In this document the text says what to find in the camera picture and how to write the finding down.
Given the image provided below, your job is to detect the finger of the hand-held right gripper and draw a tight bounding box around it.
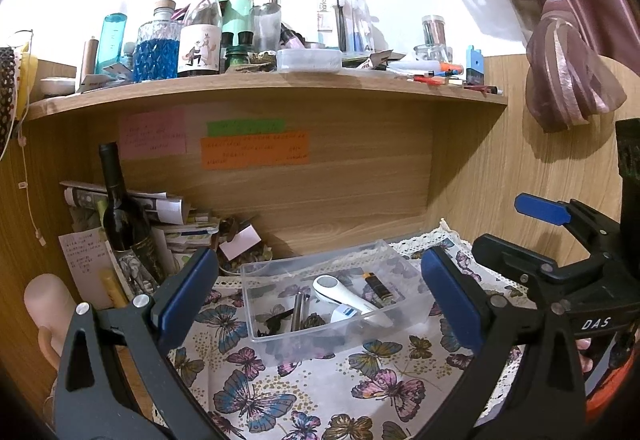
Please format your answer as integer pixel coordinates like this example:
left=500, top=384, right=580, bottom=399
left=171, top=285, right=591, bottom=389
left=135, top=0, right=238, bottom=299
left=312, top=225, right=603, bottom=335
left=515, top=193, right=626, bottom=266
left=472, top=233, right=601, bottom=291

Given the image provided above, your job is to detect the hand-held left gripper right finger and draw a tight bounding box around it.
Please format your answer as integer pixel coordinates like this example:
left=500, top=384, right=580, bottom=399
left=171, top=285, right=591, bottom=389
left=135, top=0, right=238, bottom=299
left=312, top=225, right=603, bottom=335
left=415, top=246, right=587, bottom=440

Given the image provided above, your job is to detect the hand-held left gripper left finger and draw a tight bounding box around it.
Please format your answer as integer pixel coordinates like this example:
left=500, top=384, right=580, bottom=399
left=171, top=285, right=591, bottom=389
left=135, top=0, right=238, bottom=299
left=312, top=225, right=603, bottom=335
left=54, top=247, right=221, bottom=440

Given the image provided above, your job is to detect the dark brown lighter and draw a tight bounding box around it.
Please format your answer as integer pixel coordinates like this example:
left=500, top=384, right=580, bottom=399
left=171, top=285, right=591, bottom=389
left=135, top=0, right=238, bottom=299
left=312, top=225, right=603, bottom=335
left=361, top=271, right=393, bottom=310

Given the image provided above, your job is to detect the black hair clip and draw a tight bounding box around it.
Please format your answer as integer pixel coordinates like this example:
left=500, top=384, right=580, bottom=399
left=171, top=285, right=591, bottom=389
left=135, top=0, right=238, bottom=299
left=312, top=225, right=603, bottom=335
left=256, top=307, right=296, bottom=338

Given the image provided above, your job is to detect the white handheld massager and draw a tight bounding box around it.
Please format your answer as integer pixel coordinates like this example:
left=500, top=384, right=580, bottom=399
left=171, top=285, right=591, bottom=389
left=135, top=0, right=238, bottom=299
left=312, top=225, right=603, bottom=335
left=312, top=274, right=396, bottom=327

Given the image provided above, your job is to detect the white plug adapter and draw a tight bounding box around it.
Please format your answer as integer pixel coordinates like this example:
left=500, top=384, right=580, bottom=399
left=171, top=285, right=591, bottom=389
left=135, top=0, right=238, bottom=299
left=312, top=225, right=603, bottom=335
left=329, top=304, right=361, bottom=323

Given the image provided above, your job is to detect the silver metal tube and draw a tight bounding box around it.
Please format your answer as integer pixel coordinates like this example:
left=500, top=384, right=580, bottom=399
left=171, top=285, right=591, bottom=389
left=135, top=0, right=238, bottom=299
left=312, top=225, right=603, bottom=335
left=291, top=293, right=310, bottom=333

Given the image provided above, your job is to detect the clear plastic box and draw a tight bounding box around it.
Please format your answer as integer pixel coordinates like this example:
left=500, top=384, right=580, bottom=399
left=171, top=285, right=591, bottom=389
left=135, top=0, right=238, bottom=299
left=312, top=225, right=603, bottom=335
left=240, top=239, right=435, bottom=368

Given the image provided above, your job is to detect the person's right hand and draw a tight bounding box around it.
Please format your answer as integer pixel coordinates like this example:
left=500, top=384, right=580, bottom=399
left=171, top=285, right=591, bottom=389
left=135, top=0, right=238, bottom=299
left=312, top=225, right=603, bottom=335
left=575, top=339, right=596, bottom=373

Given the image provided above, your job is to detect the stack of papers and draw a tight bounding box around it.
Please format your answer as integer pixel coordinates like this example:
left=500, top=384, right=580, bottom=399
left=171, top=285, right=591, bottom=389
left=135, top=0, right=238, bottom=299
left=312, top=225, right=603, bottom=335
left=150, top=213, right=223, bottom=271

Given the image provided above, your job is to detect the yellow tube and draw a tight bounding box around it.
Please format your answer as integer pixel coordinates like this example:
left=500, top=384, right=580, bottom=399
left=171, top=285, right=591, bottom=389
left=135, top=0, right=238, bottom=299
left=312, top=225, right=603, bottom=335
left=99, top=267, right=128, bottom=310

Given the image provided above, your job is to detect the pink and white card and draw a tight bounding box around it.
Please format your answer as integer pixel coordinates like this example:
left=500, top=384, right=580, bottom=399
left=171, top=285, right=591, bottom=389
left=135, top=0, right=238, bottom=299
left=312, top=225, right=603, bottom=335
left=218, top=225, right=262, bottom=261

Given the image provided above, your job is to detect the rolled papers and books pile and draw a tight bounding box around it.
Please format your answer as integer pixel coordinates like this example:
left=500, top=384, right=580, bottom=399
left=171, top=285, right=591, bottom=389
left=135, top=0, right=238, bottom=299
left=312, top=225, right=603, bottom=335
left=59, top=180, right=183, bottom=226

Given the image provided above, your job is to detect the dark wine bottle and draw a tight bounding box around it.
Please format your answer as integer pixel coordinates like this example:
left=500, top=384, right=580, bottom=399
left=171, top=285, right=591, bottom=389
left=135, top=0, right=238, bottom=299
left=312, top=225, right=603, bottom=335
left=97, top=143, right=166, bottom=286

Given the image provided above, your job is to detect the handwritten note paper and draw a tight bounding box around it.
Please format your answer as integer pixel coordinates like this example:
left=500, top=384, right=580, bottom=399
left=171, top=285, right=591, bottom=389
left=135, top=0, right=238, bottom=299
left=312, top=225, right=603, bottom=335
left=57, top=230, right=113, bottom=308

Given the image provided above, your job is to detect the beige cylinder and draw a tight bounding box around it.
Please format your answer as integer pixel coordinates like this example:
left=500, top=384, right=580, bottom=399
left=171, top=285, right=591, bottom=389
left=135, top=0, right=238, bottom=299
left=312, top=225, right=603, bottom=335
left=24, top=273, right=76, bottom=371

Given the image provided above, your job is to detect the butterfly print tablecloth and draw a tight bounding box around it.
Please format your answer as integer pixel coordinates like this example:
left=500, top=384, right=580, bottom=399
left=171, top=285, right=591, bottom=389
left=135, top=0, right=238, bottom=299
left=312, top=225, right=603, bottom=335
left=150, top=219, right=533, bottom=440

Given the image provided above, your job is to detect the orange sticky note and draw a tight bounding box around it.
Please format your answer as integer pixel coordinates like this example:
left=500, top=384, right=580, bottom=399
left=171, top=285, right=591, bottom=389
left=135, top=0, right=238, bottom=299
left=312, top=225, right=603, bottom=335
left=201, top=131, right=311, bottom=170

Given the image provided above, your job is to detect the blue plastic block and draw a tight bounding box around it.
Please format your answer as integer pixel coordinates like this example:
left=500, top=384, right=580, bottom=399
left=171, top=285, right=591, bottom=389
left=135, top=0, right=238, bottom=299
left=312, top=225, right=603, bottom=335
left=465, top=44, right=486, bottom=85

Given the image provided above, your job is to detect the pink sticky note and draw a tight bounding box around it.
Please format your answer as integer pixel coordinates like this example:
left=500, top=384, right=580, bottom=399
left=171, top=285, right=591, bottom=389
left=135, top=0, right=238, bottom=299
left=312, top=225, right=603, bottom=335
left=118, top=108, right=187, bottom=160

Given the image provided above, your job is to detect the mauve striped curtain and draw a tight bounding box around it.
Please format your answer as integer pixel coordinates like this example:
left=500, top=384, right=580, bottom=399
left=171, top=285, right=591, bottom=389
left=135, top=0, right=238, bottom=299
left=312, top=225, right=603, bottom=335
left=425, top=0, right=640, bottom=133

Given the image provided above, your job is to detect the green sticky note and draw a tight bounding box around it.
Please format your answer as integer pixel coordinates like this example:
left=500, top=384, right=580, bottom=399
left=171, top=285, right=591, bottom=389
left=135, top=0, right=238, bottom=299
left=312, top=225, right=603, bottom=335
left=207, top=119, right=286, bottom=137

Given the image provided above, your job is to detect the pile of pens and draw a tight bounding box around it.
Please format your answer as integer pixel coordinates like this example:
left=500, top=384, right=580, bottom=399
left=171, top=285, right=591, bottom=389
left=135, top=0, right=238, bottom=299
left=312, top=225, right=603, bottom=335
left=387, top=58, right=505, bottom=95

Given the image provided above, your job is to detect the glass jar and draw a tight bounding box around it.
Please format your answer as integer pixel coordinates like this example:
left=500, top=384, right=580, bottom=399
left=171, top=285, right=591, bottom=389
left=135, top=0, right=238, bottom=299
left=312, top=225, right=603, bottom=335
left=414, top=14, right=451, bottom=62

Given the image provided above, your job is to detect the wooden shelf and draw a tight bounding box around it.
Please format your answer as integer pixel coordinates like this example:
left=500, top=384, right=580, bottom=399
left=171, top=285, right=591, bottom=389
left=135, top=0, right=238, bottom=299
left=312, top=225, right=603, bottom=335
left=25, top=70, right=510, bottom=221

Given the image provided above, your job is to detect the blue liquid glass bottle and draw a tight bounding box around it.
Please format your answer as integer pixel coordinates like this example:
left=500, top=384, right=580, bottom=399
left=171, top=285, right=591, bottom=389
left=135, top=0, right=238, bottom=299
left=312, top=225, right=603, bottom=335
left=132, top=0, right=181, bottom=82

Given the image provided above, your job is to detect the clear bottle illustrated label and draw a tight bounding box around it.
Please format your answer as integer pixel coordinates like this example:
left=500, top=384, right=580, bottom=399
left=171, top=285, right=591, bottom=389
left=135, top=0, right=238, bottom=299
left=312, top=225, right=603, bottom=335
left=176, top=0, right=223, bottom=78

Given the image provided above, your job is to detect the dark green ink bottle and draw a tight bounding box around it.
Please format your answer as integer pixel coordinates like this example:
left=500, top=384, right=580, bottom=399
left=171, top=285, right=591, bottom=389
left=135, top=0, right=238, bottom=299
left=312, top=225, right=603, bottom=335
left=220, top=31, right=257, bottom=68

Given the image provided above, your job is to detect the brown cylinder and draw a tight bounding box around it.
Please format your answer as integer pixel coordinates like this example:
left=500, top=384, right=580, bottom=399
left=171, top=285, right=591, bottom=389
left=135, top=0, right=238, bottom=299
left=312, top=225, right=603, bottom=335
left=75, top=36, right=99, bottom=94

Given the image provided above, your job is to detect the teal plastic bottle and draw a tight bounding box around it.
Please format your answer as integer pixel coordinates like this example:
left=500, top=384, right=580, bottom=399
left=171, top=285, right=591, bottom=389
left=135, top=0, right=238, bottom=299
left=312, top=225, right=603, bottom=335
left=95, top=13, right=128, bottom=74

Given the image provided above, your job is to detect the clear plastic case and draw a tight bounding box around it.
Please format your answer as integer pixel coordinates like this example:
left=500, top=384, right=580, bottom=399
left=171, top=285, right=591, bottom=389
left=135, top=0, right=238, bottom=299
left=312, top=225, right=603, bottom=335
left=276, top=48, right=343, bottom=74

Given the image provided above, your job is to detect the yellow cloth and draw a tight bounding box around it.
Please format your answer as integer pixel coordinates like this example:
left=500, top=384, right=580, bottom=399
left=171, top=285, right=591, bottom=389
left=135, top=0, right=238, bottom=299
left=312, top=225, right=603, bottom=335
left=15, top=53, right=38, bottom=121

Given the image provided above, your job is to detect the blister pack of tools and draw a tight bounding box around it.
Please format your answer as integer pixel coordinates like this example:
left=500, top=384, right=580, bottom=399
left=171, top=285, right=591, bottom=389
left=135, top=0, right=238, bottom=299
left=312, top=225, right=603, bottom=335
left=317, top=0, right=376, bottom=54

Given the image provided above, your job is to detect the clear bottle metal cap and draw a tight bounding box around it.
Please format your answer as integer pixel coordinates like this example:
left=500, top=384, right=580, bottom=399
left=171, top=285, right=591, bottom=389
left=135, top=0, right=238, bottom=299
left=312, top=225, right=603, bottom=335
left=250, top=0, right=281, bottom=52

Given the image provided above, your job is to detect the black lace band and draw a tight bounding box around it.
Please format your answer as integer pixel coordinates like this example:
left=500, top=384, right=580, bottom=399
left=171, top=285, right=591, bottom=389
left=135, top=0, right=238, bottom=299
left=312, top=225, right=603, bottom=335
left=0, top=45, right=18, bottom=161

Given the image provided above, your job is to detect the mint green bottle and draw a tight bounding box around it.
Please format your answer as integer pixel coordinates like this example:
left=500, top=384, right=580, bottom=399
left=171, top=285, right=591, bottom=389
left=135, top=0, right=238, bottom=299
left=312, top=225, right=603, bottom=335
left=220, top=0, right=253, bottom=38

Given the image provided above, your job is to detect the beige cord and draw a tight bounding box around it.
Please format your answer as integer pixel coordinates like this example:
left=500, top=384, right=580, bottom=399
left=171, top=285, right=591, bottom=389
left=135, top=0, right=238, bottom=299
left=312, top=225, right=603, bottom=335
left=15, top=120, right=43, bottom=246

